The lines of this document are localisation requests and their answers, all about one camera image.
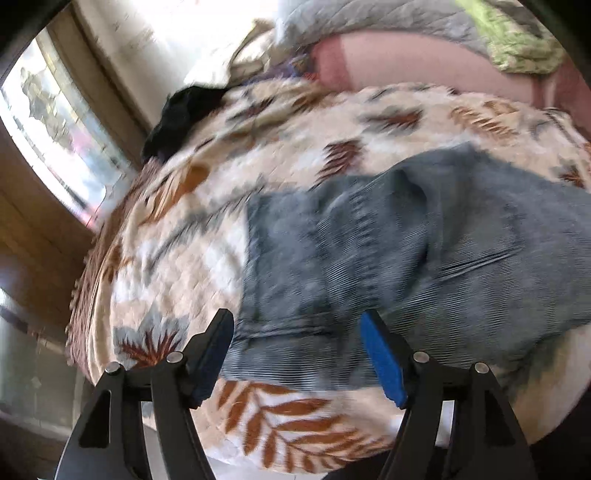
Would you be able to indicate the leaf-patterned beige blanket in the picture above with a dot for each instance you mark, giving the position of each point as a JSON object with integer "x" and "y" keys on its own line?
{"x": 174, "y": 252}

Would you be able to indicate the black garment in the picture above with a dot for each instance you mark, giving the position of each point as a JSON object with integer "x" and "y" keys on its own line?
{"x": 181, "y": 111}

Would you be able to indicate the blue denim jeans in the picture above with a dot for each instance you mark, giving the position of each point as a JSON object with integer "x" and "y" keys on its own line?
{"x": 466, "y": 256}

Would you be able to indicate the green patterned folded blanket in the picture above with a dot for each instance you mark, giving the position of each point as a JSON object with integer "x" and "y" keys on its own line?
{"x": 516, "y": 41}

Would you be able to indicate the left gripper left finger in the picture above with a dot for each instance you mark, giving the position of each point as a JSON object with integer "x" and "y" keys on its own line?
{"x": 108, "y": 442}

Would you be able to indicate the grey quilted pillow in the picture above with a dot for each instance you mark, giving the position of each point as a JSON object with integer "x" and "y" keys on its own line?
{"x": 302, "y": 23}

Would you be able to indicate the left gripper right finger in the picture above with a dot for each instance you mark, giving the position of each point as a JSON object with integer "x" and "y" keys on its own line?
{"x": 457, "y": 424}

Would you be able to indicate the cream white pillow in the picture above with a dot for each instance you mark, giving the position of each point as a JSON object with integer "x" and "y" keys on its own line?
{"x": 256, "y": 54}

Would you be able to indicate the stained glass wooden door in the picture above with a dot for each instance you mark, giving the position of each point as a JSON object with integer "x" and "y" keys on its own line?
{"x": 69, "y": 152}

